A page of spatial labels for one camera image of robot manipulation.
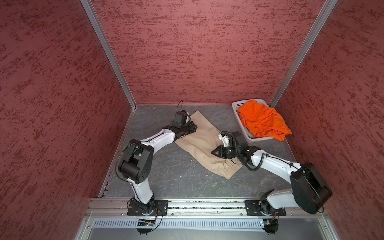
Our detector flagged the corner aluminium post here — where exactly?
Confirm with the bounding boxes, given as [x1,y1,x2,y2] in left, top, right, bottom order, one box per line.
[269,0,338,108]
[81,0,137,111]

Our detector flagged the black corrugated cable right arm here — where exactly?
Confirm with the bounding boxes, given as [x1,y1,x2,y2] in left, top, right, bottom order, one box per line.
[220,130,266,172]

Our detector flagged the left circuit board with wires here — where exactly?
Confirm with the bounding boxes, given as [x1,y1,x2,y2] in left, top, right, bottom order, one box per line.
[136,219,158,235]

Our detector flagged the aluminium rail frame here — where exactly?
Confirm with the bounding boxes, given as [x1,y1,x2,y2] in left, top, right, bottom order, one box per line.
[75,198,339,240]

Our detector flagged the right circuit board with wires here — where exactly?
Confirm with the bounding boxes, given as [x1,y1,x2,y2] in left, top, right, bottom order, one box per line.
[263,219,279,235]

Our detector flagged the left corner aluminium post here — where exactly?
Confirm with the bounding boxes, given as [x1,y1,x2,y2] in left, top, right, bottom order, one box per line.
[81,0,137,111]

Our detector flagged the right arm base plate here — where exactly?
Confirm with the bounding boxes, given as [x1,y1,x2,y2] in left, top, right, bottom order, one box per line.
[245,200,287,217]

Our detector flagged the circuit board with wires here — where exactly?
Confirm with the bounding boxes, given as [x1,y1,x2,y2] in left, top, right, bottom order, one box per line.
[136,219,158,235]
[263,219,279,235]

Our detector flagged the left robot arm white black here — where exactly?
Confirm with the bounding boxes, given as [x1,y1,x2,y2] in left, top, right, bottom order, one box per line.
[115,122,198,216]

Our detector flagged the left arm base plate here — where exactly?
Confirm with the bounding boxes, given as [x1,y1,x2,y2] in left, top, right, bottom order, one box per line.
[127,199,169,216]

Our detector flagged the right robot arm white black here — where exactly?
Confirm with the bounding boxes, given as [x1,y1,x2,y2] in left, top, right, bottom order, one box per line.
[212,143,333,216]

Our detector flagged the white plastic basket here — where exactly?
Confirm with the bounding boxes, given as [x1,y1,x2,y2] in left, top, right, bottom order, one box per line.
[231,98,276,144]

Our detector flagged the orange shorts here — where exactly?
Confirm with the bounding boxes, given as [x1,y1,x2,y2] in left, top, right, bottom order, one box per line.
[238,100,292,141]

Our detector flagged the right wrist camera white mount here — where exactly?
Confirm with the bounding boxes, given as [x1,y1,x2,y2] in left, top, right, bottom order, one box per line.
[219,131,242,148]

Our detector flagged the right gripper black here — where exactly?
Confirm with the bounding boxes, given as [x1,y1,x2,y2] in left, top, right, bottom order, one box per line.
[211,144,240,159]

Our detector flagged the beige shorts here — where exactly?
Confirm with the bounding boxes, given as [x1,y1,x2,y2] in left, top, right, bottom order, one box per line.
[176,111,243,180]

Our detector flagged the right corner aluminium post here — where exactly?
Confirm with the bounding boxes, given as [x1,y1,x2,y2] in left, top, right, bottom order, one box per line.
[269,0,338,108]

